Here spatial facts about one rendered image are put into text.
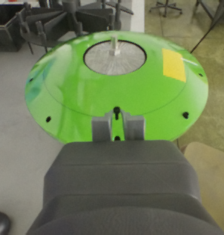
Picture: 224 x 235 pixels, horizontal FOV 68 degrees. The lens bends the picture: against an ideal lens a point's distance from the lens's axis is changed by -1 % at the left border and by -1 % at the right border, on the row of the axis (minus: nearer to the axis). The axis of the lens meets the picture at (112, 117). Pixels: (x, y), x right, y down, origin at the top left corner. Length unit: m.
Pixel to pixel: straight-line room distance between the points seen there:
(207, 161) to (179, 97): 0.54
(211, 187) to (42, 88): 0.64
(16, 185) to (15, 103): 0.24
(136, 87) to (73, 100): 0.09
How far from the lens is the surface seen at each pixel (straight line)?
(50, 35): 0.61
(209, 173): 0.75
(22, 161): 0.41
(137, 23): 0.86
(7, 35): 0.73
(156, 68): 0.27
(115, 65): 0.27
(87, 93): 0.23
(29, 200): 0.37
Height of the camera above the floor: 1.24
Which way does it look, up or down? 52 degrees down
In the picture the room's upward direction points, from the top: 3 degrees counter-clockwise
